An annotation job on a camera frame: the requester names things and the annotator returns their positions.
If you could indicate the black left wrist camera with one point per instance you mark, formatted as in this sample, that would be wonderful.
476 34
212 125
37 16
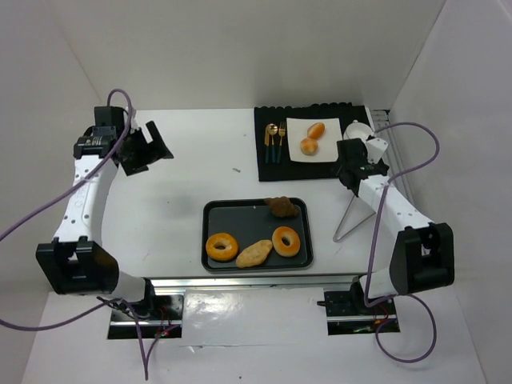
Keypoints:
109 116

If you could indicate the gold knife teal handle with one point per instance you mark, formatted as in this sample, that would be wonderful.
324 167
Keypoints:
267 143

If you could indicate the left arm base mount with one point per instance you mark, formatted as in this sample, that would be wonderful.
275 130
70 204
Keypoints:
162 318

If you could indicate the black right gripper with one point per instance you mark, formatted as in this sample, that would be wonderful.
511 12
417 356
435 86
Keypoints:
351 158

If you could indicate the round bun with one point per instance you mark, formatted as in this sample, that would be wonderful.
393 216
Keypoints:
309 146

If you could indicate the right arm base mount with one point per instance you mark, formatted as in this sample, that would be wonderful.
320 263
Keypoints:
346 313

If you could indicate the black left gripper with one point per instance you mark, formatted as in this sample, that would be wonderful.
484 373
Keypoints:
141 148

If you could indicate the gold fork teal handle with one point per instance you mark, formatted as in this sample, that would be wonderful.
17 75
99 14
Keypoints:
281 134

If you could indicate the white cup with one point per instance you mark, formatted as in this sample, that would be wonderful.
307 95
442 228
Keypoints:
358 130

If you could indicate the aluminium side rail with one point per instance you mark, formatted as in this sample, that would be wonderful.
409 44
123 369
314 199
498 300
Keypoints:
393 156

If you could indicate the black baking tray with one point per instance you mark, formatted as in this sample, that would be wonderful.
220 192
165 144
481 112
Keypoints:
251 220

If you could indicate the orange bread roll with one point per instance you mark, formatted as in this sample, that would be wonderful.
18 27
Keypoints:
316 130

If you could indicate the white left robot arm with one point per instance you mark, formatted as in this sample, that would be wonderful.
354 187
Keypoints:
75 261

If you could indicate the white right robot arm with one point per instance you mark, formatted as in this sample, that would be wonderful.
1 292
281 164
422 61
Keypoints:
409 253

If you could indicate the left orange bagel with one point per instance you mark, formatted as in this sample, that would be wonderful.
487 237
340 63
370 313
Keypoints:
221 247

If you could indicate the gold spoon teal handle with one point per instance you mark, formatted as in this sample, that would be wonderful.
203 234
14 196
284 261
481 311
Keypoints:
272 130

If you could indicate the dark brown croissant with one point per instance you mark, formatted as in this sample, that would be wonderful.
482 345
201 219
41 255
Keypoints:
282 207

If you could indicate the metal tongs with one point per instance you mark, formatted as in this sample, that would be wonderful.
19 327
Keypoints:
355 215

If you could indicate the oblong tan bread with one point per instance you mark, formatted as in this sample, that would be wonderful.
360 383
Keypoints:
254 254

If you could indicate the right pale bagel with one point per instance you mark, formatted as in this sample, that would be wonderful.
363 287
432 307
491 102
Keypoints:
286 242

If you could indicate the white square plate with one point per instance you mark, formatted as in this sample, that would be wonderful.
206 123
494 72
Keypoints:
296 131

